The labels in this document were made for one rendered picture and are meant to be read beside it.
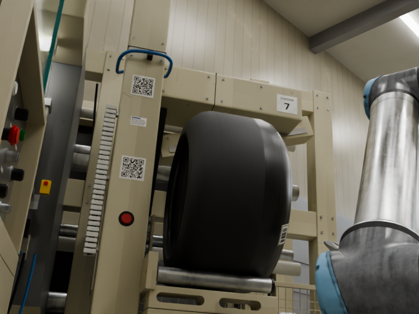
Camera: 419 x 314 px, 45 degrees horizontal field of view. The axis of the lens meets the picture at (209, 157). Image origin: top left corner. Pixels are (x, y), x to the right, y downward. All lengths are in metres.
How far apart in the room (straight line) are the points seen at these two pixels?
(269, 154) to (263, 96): 0.67
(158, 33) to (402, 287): 1.26
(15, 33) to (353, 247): 0.67
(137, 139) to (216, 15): 6.43
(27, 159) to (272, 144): 0.68
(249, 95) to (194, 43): 5.23
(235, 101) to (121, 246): 0.84
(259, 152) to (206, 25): 6.26
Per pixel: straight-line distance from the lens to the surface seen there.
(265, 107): 2.08
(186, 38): 7.19
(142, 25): 1.81
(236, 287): 1.46
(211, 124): 1.49
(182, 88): 2.01
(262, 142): 1.48
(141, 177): 1.55
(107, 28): 6.31
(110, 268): 1.47
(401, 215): 0.96
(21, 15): 0.96
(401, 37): 10.32
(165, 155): 2.02
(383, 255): 0.85
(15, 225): 1.35
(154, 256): 1.37
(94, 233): 1.50
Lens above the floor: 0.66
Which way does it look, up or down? 23 degrees up
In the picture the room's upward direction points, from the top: 3 degrees clockwise
